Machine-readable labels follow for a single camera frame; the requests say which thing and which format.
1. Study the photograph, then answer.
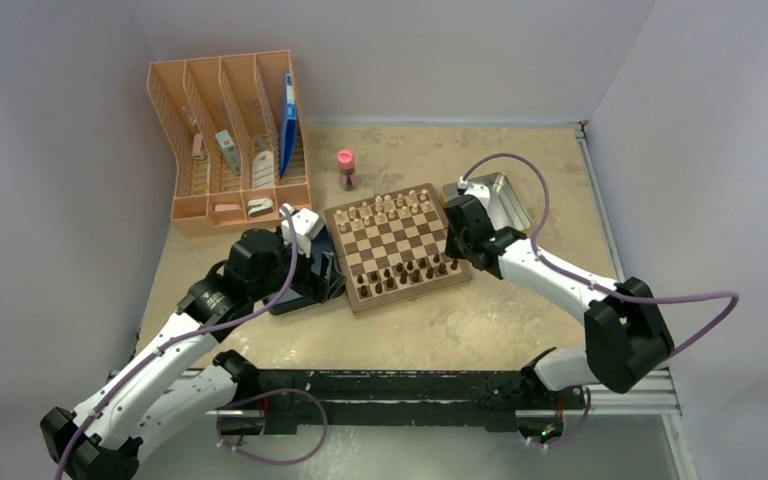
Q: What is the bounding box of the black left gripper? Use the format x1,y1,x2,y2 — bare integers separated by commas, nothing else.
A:
249,226,344,301

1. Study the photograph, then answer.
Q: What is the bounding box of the blue folder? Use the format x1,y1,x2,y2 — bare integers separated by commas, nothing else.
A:
280,72,298,177

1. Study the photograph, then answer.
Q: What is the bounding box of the pink capped small bottle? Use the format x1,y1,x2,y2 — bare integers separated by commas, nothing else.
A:
337,149,357,191

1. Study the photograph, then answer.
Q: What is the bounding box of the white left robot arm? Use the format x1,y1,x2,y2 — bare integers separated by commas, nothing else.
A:
40,227,345,479

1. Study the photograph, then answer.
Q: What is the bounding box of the row of white chess pieces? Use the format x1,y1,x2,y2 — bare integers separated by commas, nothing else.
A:
325,187,443,234

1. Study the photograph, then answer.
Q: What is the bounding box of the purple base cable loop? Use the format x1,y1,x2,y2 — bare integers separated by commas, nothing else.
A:
215,387,329,466

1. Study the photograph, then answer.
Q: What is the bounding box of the white clip in organizer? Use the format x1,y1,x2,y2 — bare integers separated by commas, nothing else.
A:
246,197,275,219

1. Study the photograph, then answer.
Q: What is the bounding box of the wooden chess board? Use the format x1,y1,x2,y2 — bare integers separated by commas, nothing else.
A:
323,183,472,314

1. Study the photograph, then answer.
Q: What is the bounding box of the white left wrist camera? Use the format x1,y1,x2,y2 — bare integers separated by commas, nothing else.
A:
280,203,325,258

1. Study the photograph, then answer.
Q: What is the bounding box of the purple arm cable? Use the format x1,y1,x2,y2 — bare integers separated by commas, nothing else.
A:
460,152,740,362
54,205,300,480

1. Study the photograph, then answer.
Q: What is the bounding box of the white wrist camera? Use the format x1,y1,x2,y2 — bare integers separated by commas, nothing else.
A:
280,203,325,258
456,177,492,206

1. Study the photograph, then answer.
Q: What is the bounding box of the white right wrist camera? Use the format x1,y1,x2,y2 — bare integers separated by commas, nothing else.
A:
456,177,492,206

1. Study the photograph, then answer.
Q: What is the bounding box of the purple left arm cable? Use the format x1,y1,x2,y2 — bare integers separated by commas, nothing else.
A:
54,205,300,480

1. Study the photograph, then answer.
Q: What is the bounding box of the pink small item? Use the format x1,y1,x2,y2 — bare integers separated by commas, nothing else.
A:
191,133,206,161

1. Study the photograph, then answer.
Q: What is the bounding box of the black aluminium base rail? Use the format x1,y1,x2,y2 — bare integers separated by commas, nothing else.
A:
207,365,679,441

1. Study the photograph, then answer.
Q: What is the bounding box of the teal white small box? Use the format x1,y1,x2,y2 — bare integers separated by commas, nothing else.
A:
215,130,242,176

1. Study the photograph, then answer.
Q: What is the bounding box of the silver metal tin tray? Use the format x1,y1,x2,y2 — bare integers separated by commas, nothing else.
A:
443,172,531,232

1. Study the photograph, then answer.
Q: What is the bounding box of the orange plastic file organizer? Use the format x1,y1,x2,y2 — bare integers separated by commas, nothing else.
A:
147,50,313,237

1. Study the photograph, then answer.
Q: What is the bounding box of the dark blue tin lid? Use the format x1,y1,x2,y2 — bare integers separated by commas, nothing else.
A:
269,226,337,315

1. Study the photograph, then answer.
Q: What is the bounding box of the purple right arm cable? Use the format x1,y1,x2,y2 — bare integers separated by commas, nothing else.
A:
460,152,740,362

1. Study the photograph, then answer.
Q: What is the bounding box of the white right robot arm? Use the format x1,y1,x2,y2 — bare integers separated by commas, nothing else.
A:
444,194,675,407

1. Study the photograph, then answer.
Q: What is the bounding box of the white striped card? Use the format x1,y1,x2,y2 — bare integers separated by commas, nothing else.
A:
251,150,275,189

